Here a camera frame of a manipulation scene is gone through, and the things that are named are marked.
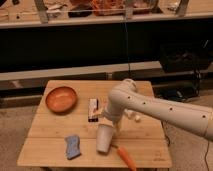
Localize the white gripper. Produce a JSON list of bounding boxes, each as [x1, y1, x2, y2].
[[102, 106, 124, 133]]

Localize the white ceramic cup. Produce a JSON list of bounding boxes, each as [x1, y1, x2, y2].
[[96, 124, 114, 153]]

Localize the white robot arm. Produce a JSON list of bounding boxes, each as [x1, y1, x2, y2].
[[102, 79, 213, 142]]

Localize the dark candy bar box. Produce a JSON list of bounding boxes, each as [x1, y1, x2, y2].
[[88, 98, 99, 122]]

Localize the orange carrot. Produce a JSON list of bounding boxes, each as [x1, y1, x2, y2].
[[114, 145, 137, 171]]

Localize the blue sponge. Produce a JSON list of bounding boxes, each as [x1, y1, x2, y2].
[[65, 135, 81, 160]]

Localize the wooden table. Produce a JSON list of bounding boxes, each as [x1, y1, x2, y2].
[[17, 80, 172, 170]]

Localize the orange wooden bowl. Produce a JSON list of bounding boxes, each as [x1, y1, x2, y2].
[[45, 86, 78, 113]]

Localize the black box on floor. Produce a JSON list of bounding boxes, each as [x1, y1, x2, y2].
[[159, 43, 211, 73]]

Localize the metal shelf rack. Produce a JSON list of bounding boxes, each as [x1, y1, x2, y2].
[[0, 0, 213, 29]]

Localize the hanging black cable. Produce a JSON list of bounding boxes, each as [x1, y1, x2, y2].
[[123, 13, 133, 81]]

